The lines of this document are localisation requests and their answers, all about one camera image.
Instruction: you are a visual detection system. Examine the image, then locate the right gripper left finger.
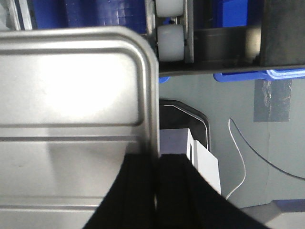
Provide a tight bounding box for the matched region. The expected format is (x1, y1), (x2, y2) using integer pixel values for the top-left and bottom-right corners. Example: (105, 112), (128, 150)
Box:
(83, 154), (155, 229)

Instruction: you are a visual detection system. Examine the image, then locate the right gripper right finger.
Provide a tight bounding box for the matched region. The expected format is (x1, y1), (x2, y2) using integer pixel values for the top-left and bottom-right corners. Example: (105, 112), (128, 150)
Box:
(157, 154), (266, 229)

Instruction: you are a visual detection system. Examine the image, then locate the silver metal tray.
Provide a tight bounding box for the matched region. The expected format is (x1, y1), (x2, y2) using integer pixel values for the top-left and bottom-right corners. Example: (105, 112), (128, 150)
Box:
(0, 26), (160, 229)

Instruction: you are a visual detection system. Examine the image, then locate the white box on floor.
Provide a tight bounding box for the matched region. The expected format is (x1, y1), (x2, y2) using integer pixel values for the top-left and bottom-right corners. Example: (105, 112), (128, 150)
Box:
(160, 128), (221, 194)

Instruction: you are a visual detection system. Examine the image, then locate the grey tape patch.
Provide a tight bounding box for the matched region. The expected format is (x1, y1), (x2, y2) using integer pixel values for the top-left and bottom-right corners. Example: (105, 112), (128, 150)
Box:
(254, 80), (292, 123)

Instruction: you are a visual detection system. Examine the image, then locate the blue bin below centre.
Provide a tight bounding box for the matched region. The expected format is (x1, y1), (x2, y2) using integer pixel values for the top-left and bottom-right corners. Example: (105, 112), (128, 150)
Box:
(32, 0), (146, 34)

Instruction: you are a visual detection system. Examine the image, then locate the blue bin lower right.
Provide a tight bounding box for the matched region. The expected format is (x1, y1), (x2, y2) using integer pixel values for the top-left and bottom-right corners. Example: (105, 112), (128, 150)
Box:
(213, 0), (305, 83)

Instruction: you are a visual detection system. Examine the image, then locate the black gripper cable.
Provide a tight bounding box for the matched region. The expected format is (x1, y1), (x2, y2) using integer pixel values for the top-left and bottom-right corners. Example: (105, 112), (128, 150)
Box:
(230, 117), (305, 179)

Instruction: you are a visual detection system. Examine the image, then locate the thin white wire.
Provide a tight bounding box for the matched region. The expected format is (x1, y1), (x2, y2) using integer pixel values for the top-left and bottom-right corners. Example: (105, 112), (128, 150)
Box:
(224, 117), (246, 200)

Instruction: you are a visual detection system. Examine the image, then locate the right white roller rail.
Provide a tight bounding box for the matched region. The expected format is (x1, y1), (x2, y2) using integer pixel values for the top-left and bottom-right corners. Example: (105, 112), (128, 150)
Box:
(144, 0), (194, 63)

